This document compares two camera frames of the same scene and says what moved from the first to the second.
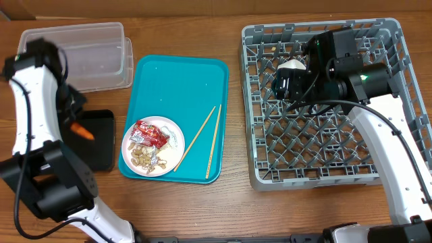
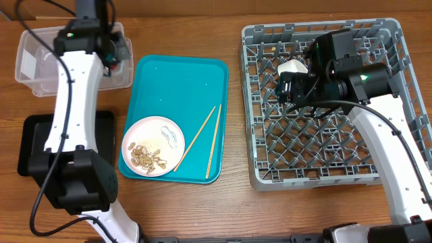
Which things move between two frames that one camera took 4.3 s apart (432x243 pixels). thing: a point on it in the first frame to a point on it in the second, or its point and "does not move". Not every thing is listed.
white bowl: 292,64 does not move
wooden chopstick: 194,138 does not move
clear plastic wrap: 172,138 does not move
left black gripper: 66,117 to 122,51
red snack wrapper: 148,133 to 115,67
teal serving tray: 185,90 does not move
